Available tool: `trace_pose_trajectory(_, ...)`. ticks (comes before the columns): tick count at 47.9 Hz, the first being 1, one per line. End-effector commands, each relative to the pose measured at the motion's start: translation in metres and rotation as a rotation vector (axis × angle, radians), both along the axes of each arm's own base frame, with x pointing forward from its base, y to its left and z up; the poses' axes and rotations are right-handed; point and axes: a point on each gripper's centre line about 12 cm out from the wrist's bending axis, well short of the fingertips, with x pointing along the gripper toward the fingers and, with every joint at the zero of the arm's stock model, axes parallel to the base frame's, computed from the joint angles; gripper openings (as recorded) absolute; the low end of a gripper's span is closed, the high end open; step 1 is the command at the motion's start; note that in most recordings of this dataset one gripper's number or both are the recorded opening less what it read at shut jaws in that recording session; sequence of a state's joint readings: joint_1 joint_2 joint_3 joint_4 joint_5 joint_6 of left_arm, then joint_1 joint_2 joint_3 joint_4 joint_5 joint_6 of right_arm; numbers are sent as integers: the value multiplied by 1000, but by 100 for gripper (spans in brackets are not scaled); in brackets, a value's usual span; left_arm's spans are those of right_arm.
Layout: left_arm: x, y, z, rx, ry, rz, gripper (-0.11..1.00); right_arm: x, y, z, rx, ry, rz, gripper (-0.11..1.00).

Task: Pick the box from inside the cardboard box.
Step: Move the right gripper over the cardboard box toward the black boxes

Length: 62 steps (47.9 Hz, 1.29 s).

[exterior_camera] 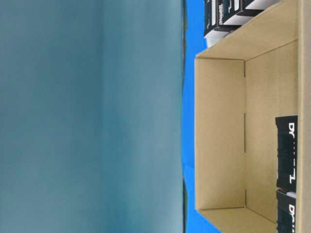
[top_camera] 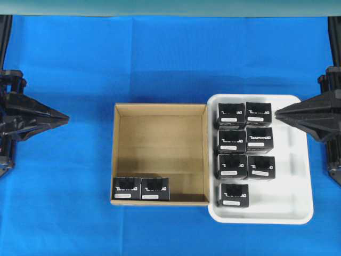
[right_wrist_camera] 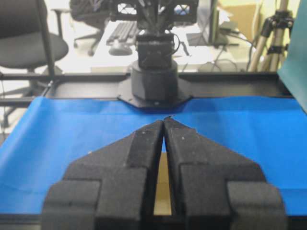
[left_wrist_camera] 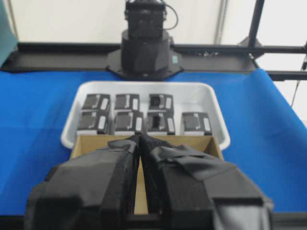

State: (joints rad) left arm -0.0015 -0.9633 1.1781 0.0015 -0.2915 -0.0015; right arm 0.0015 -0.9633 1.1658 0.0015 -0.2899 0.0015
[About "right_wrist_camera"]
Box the black office chair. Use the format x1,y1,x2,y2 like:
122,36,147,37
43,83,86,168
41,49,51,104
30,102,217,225
0,0,70,72

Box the blue table cloth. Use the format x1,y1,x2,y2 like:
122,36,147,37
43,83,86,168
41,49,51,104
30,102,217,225
0,96,307,216

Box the teal backdrop panel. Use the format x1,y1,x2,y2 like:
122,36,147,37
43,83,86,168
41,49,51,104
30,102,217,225
278,0,307,112

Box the black keyboard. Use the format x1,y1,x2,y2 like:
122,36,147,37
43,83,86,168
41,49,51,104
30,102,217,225
106,21,139,46

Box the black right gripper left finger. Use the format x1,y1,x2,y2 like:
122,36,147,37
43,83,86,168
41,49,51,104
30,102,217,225
41,120,164,230

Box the black table frame rail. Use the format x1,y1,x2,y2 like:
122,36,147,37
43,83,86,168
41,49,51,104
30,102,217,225
0,72,293,108

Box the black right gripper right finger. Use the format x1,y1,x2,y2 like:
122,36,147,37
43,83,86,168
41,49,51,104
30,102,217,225
164,117,288,230

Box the brown cardboard box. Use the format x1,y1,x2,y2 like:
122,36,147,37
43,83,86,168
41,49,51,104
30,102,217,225
154,152,172,216

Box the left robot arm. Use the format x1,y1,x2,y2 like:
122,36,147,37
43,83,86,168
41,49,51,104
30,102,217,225
41,0,198,230

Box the metal camera tripod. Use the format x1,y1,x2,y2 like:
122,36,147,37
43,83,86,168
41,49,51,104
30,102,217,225
247,0,295,72

